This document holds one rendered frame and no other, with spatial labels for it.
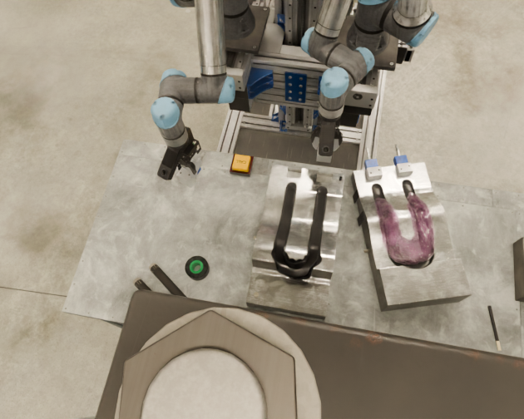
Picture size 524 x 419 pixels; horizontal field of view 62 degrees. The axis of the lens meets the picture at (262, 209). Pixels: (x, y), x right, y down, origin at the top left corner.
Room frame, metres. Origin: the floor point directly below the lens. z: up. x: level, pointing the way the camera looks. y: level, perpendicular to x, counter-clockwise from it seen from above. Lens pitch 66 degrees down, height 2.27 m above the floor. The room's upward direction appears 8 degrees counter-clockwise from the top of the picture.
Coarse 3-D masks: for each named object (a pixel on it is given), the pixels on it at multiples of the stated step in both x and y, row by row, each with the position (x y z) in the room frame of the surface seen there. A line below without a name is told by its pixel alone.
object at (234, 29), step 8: (248, 8) 1.29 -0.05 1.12; (224, 16) 1.26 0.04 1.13; (232, 16) 1.25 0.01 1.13; (240, 16) 1.26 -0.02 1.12; (248, 16) 1.27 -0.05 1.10; (224, 24) 1.26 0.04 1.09; (232, 24) 1.25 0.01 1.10; (240, 24) 1.25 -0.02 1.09; (248, 24) 1.26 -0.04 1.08; (232, 32) 1.24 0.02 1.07; (240, 32) 1.24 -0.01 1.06; (248, 32) 1.25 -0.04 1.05
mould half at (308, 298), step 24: (312, 192) 0.64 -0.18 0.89; (336, 192) 0.63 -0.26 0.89; (264, 216) 0.58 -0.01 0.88; (312, 216) 0.55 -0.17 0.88; (336, 216) 0.54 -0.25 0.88; (264, 240) 0.48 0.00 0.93; (288, 240) 0.47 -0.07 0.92; (336, 240) 0.45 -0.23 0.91; (264, 264) 0.40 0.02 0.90; (264, 288) 0.33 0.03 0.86; (288, 288) 0.32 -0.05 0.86; (312, 288) 0.31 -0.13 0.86; (288, 312) 0.26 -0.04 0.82; (312, 312) 0.24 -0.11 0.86
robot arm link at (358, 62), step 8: (336, 48) 0.90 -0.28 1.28; (344, 48) 0.90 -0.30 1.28; (360, 48) 0.89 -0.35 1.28; (336, 56) 0.88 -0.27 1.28; (344, 56) 0.87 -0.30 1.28; (352, 56) 0.87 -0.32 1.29; (360, 56) 0.86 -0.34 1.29; (368, 56) 0.86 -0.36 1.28; (328, 64) 0.88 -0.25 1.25; (336, 64) 0.86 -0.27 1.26; (344, 64) 0.84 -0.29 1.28; (352, 64) 0.84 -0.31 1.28; (360, 64) 0.84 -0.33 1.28; (368, 64) 0.84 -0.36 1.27; (352, 72) 0.81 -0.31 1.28; (360, 72) 0.82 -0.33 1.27; (360, 80) 0.81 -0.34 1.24
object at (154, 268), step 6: (156, 264) 0.48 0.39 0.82; (156, 270) 0.46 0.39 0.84; (162, 270) 0.46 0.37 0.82; (156, 276) 0.44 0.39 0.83; (162, 276) 0.43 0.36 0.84; (162, 282) 0.41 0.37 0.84; (168, 282) 0.40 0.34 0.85; (168, 288) 0.38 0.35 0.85; (174, 288) 0.38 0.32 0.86; (174, 294) 0.36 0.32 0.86; (180, 294) 0.35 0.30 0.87
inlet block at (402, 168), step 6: (396, 144) 0.80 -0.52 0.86; (396, 156) 0.75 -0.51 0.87; (402, 156) 0.74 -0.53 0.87; (396, 162) 0.72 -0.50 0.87; (402, 162) 0.72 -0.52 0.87; (396, 168) 0.70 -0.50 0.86; (402, 168) 0.69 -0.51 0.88; (408, 168) 0.69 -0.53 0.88; (402, 174) 0.67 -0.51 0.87; (408, 174) 0.67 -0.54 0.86
